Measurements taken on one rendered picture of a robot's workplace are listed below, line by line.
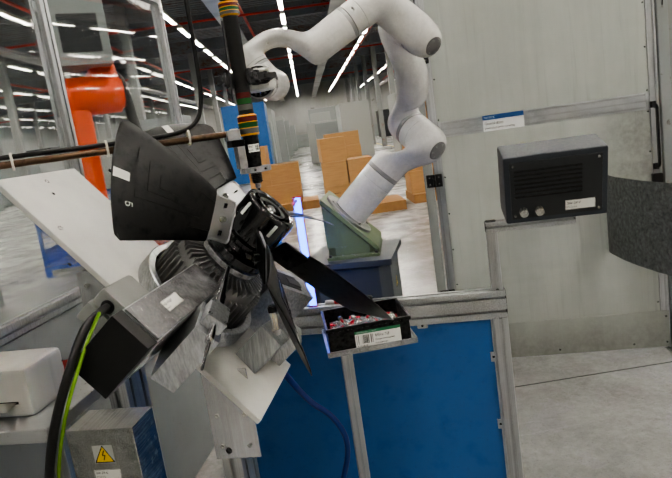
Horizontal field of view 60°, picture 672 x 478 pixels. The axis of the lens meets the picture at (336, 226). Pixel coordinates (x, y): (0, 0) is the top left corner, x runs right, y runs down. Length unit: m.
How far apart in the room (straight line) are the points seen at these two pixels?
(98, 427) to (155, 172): 0.56
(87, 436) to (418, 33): 1.25
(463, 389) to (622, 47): 1.98
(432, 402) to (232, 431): 0.72
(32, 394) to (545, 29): 2.64
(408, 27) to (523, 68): 1.51
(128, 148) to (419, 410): 1.18
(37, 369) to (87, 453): 0.22
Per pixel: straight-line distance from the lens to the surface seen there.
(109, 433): 1.33
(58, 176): 1.43
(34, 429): 1.38
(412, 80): 1.80
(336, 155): 8.87
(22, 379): 1.42
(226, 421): 1.31
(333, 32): 1.56
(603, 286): 3.31
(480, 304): 1.70
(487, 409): 1.84
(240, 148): 1.30
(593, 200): 1.66
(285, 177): 10.60
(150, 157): 1.08
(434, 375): 1.79
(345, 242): 1.95
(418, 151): 1.90
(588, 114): 3.16
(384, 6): 1.61
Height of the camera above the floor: 1.37
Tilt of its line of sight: 10 degrees down
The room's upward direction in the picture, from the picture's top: 8 degrees counter-clockwise
